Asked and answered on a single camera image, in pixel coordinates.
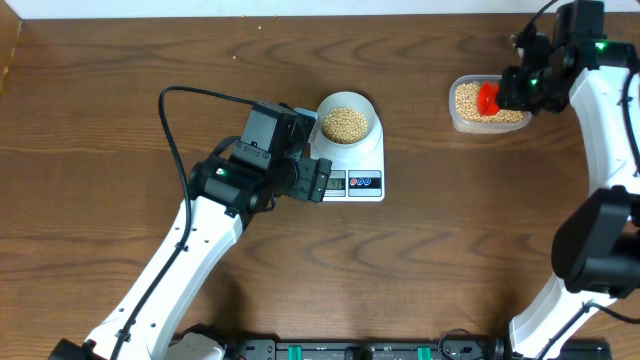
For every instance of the soybeans in bowl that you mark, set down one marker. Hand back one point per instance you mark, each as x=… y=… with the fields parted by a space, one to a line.
x=344 y=125

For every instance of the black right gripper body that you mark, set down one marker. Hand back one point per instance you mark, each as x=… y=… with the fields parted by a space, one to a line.
x=530 y=90

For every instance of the grey round bowl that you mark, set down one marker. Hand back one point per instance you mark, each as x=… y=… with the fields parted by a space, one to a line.
x=350 y=100

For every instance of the soybeans pile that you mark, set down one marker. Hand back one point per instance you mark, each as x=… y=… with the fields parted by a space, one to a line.
x=466 y=95

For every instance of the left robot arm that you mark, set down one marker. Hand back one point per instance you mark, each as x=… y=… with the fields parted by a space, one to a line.
x=240 y=179

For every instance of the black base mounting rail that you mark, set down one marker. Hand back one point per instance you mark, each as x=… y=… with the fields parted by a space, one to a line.
x=264 y=349

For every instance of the red plastic measuring scoop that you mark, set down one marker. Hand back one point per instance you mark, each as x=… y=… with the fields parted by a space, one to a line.
x=487 y=99

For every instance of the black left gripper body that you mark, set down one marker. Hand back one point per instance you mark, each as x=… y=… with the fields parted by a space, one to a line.
x=309 y=181

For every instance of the white digital kitchen scale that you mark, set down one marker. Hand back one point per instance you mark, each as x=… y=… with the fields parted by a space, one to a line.
x=357 y=172

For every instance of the clear plastic container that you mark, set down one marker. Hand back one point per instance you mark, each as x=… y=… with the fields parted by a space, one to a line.
x=464 y=126

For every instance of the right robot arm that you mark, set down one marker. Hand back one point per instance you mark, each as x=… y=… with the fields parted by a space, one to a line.
x=595 y=262

